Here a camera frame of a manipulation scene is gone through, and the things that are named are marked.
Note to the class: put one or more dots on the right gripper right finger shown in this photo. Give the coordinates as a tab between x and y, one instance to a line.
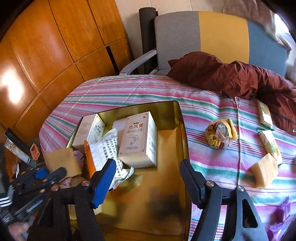
194	183

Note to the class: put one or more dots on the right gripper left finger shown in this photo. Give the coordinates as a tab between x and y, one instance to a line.
101	182

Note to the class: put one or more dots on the orange white snack bag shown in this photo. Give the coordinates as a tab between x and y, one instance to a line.
99	152

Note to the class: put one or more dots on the pale yellow sponge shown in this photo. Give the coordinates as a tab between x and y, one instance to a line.
63	158

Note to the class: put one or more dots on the cream illustrated medicine box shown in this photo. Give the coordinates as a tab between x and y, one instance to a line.
138	147

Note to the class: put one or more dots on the tall cream medicine box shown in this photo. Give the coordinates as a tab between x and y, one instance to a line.
90	129

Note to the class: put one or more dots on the white soap box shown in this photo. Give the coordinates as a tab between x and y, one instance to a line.
119	125

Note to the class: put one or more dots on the purple snack packet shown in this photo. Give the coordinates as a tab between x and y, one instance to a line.
282	212

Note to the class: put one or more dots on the pink sock roll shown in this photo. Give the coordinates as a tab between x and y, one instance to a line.
78	155

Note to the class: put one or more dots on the person left hand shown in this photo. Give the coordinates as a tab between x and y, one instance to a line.
18	229

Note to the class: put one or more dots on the gold metal tray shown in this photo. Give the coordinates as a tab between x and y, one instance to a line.
153	203

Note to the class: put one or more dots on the yellow patterned sock ball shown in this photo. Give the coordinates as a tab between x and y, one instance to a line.
221	133

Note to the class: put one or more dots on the striped tablecloth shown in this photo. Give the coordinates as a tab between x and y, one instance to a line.
199	108

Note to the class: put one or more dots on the green yellow cracker pack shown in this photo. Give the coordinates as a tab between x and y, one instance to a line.
270	145

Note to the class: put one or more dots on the small green cracker pack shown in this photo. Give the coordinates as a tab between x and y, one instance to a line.
264	116

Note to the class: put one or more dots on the maroon jacket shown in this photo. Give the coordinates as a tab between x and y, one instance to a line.
237	79

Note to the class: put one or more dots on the wooden wardrobe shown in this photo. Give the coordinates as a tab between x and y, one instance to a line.
50	49

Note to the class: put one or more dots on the grey yellow blue chair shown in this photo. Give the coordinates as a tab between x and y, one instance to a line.
172	35

